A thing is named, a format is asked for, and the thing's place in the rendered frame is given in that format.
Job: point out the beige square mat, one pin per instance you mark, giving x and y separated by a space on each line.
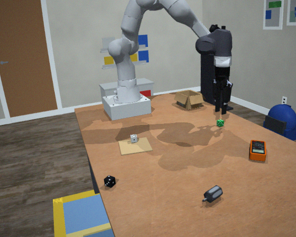
142 145

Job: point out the orange digital multimeter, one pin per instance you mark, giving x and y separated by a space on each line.
257 150

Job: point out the green die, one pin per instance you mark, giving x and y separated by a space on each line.
220 123

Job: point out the white die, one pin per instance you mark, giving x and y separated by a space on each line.
133 138

